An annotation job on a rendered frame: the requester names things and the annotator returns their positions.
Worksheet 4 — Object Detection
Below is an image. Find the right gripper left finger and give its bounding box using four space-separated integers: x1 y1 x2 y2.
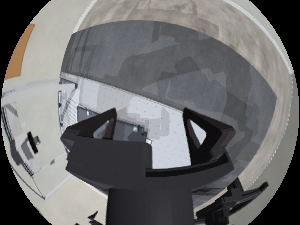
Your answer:
64 108 117 140

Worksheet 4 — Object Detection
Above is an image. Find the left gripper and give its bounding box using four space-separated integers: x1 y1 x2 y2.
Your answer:
88 212 102 225

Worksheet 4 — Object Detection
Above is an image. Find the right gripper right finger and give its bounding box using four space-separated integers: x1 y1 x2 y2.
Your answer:
182 108 236 165

